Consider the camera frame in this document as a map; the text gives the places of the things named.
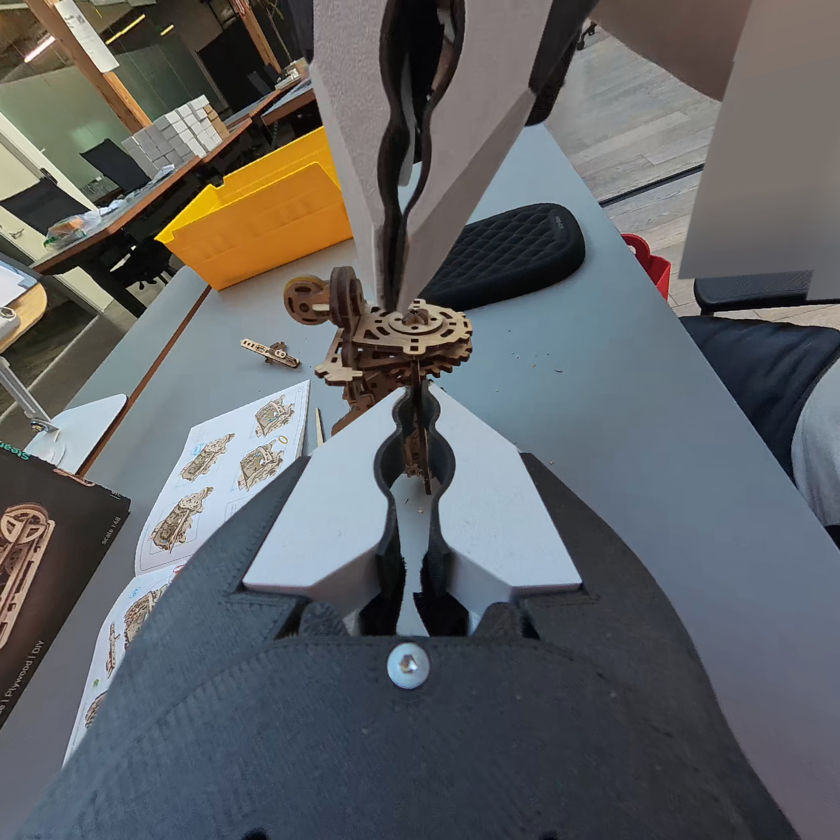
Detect black mesh office chair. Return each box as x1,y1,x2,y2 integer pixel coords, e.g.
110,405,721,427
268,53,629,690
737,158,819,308
693,270,816,317

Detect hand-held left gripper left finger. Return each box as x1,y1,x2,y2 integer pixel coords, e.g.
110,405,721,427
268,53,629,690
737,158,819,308
241,386,421,636

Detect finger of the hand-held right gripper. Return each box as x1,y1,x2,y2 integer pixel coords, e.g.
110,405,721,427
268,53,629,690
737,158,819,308
307,0,404,309
395,0,553,311

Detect white stand base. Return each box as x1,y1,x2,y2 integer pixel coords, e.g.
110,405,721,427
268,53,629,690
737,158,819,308
25,394,128,475

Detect red plastic bin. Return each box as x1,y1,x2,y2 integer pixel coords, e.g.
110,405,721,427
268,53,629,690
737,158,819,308
620,233,672,303

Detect clear plastic bag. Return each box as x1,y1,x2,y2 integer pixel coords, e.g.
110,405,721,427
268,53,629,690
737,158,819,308
45,210,101,249

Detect stack of small white boxes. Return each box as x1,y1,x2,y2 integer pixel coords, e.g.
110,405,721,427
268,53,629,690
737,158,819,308
121,95,232,173

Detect person's dark trousers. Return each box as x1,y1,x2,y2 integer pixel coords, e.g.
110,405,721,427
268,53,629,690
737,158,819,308
679,315,840,546

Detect yellow plastic bin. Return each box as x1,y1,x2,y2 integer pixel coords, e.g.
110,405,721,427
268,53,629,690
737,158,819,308
155,125,355,291

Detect black swivel chair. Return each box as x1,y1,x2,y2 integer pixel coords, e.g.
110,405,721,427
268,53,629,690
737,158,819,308
108,233,177,293

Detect instruction booklet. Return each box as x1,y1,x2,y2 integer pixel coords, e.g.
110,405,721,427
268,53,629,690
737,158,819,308
62,379,311,769

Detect background brown-topped desk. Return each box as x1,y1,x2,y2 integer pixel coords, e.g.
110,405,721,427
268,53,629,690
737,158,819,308
29,118,257,316

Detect large wooden gear model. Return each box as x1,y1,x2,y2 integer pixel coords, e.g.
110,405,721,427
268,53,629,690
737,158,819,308
314,354,455,496

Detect wooden post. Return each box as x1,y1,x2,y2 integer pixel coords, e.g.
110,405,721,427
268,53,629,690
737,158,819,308
26,0,153,132

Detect person's white shirt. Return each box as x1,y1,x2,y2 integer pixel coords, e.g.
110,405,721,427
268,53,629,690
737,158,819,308
791,377,840,526

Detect wooden board with instruction sheet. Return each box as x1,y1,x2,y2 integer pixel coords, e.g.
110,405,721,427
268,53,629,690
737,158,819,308
0,252,49,355

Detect black puzzle box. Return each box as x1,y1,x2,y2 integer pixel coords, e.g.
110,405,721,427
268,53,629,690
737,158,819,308
0,445,131,731

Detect adjacent brown-edged desk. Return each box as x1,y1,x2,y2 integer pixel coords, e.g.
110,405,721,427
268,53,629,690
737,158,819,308
0,262,214,476

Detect black quilted wrist rest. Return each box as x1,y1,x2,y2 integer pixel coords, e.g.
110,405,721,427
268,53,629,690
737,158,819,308
419,203,587,312

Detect wooden strip with crosspiece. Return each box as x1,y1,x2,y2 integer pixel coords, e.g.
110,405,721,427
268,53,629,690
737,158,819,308
240,337,301,370

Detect round wooden gear module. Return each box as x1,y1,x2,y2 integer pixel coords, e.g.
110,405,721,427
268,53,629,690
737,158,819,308
283,266,475,383

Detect background grey-topped desk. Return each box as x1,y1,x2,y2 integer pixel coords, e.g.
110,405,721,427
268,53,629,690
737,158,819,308
223,69,317,132

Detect black chair backrest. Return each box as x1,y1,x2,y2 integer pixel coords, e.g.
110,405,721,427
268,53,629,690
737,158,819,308
80,138,153,193

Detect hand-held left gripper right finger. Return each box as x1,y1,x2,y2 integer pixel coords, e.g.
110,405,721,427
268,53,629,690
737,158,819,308
420,384,584,636

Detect grey desk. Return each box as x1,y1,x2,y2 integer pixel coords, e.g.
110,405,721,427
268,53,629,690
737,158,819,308
0,125,840,840

